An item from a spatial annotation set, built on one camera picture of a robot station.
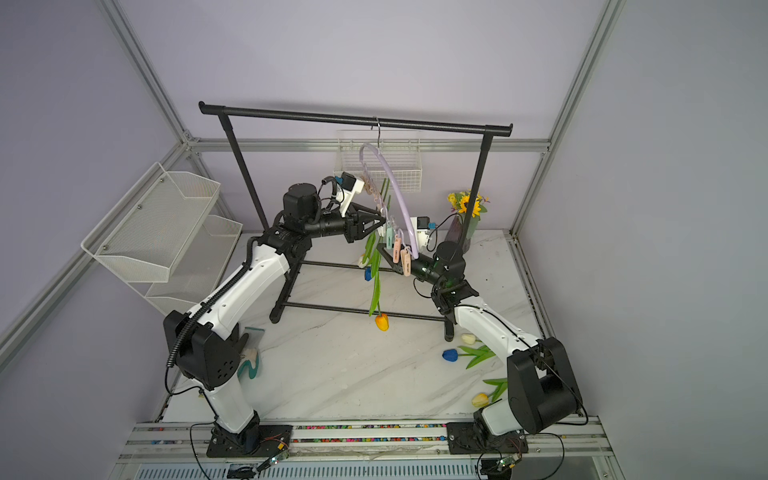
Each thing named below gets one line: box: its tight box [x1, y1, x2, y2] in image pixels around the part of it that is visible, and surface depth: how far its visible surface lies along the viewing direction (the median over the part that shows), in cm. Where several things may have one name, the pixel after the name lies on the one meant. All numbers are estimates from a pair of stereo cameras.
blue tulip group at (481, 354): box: [442, 345, 497, 370], surface depth 90 cm
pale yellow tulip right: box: [472, 378, 508, 408], surface depth 82 cm
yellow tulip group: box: [369, 244, 389, 332], surface depth 76 cm
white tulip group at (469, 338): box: [461, 333, 483, 345], surface depth 91 cm
